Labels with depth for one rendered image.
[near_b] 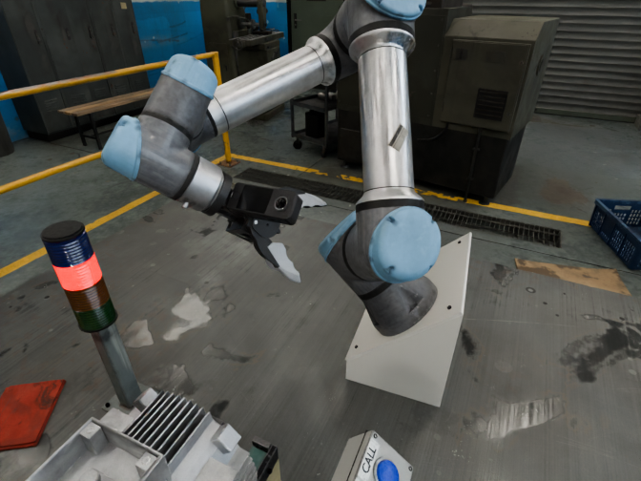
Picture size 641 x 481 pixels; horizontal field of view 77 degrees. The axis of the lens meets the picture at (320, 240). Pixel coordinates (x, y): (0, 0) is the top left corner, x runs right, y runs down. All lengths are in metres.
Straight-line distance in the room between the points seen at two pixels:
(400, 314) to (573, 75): 6.12
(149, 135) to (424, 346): 0.59
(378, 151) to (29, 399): 0.86
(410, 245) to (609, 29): 6.19
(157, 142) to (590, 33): 6.37
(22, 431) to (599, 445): 1.10
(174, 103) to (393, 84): 0.34
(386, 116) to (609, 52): 6.13
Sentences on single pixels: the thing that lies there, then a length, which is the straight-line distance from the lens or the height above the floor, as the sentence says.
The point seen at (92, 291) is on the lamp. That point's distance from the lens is 0.76.
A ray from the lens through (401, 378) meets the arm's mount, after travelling 0.88.
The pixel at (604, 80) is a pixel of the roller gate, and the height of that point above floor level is 0.50.
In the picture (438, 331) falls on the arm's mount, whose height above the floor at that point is 1.00.
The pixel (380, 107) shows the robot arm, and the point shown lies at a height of 1.36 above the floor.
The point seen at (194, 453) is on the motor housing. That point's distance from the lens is 0.53.
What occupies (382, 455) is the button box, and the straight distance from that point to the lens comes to 0.53.
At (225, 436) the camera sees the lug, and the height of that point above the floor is 1.09.
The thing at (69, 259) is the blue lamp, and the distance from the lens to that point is 0.72.
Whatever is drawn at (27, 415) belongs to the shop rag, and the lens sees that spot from 1.05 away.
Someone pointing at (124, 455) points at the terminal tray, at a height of 1.12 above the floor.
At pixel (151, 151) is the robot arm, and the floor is 1.35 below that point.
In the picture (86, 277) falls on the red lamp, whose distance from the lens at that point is 0.74.
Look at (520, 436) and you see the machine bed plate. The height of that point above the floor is 0.80.
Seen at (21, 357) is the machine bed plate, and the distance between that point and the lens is 1.20.
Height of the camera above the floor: 1.53
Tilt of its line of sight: 32 degrees down
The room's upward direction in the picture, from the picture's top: straight up
